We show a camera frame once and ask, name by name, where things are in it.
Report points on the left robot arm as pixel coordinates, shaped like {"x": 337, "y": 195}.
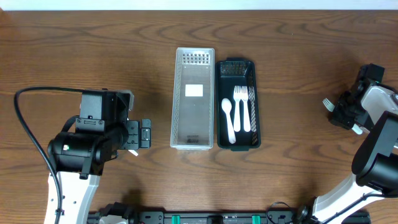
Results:
{"x": 85, "y": 143}

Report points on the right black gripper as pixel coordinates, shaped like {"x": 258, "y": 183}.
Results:
{"x": 336, "y": 119}

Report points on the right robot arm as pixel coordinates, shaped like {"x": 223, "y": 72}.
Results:
{"x": 369, "y": 106}

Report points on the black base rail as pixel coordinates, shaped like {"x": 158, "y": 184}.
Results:
{"x": 120, "y": 213}

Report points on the white plastic spoon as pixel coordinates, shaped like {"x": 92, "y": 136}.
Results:
{"x": 226, "y": 107}

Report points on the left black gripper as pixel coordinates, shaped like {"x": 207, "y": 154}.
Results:
{"x": 140, "y": 134}

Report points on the white label in basket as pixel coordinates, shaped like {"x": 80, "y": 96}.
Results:
{"x": 193, "y": 90}

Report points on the mint green plastic fork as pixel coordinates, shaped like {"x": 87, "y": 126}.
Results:
{"x": 330, "y": 107}

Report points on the white plastic fork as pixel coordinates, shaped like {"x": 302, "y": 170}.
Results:
{"x": 244, "y": 98}
{"x": 237, "y": 99}

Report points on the white spoon under left gripper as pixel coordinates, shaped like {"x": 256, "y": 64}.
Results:
{"x": 135, "y": 153}

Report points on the clear plastic basket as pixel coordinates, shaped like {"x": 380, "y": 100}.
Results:
{"x": 192, "y": 125}

